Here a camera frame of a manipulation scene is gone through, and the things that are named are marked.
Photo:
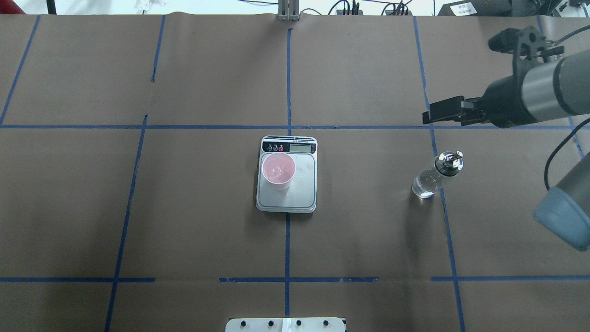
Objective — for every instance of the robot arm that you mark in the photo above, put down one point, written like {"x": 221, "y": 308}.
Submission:
{"x": 565, "y": 209}

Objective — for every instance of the glass sauce dispenser bottle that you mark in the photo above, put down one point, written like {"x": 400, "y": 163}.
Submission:
{"x": 445, "y": 167}

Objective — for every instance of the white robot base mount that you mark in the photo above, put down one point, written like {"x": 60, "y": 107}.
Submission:
{"x": 287, "y": 324}

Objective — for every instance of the aluminium frame post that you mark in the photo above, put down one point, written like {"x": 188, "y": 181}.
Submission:
{"x": 288, "y": 10}

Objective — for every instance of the silver digital kitchen scale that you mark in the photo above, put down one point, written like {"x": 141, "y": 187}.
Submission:
{"x": 302, "y": 195}

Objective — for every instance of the pink paper cup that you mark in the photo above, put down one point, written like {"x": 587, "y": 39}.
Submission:
{"x": 278, "y": 170}

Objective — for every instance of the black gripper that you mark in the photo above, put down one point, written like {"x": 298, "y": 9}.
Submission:
{"x": 504, "y": 101}

